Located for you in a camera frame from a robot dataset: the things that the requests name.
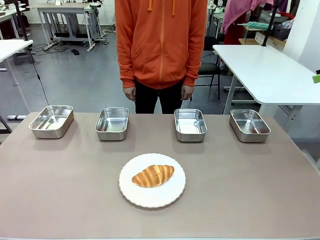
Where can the golden brown croissant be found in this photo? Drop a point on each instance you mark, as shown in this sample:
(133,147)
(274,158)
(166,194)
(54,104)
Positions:
(152,176)

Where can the rectangular stainless steel container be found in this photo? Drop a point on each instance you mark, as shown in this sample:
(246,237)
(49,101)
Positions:
(190,126)
(112,124)
(250,127)

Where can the steel container, wide rolled rim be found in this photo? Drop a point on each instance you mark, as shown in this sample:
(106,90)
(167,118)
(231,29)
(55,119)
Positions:
(51,122)

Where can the person's left hand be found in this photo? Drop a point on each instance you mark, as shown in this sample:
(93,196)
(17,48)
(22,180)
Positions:
(186,92)

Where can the person's right hand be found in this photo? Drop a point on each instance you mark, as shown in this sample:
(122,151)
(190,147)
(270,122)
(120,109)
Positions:
(129,93)

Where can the large white table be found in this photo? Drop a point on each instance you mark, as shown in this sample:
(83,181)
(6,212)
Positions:
(270,72)

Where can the wooden shelf rack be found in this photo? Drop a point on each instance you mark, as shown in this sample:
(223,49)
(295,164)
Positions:
(252,40)

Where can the teal fluffy cloth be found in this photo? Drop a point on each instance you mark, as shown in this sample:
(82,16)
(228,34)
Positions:
(257,25)

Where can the red hanging cloth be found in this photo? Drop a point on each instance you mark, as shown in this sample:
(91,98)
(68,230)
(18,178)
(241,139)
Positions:
(233,32)

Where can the pink hanging cloth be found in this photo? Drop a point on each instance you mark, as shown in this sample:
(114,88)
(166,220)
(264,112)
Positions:
(240,12)

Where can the black folding chair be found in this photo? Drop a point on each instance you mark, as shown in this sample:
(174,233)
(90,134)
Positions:
(208,67)

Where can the orange zip hoodie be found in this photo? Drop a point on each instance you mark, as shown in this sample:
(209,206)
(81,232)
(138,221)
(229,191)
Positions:
(160,45)

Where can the black trousers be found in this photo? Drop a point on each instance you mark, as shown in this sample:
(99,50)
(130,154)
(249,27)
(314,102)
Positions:
(146,100)

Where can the white scalloped round plate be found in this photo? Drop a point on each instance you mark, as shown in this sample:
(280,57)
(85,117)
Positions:
(152,196)

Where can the grey background workbench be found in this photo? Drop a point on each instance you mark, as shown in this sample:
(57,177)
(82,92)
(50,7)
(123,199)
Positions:
(62,9)

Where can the white floor power strip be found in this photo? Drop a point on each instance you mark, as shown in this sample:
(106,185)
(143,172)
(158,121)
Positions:
(50,46)

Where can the small white table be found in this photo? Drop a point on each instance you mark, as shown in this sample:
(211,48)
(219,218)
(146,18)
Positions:
(10,48)

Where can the black clamped camera pole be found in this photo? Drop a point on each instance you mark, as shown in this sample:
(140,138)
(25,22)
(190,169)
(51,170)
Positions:
(268,27)

